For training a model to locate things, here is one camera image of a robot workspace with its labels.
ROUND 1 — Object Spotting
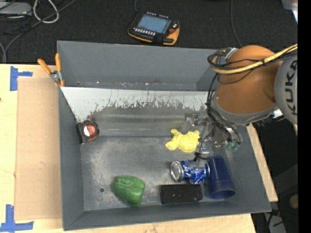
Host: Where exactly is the yellow rubber toy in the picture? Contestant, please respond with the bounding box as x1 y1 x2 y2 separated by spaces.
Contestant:
165 128 201 153

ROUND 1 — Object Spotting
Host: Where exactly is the crushed blue drink can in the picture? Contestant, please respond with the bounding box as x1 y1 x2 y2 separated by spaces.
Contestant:
170 159 211 185

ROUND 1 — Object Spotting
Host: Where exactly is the blue plastic cup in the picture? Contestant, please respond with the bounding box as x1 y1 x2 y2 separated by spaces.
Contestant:
205 155 236 200

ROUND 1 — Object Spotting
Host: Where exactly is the black rectangular block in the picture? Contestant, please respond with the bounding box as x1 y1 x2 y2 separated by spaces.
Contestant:
159 183 204 205

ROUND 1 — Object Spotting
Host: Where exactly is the grey metal bin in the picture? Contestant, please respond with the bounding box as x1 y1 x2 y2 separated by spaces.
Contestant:
56 40 272 232

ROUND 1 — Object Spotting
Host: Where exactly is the green toy bell pepper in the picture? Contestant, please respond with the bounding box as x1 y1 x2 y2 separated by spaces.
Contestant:
111 175 146 207

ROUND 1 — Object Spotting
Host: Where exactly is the black and red tape measure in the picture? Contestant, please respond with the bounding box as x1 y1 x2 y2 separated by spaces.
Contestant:
76 120 100 144

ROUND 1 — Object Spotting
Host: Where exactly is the brown cardboard board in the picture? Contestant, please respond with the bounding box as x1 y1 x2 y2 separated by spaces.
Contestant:
14 76 64 222

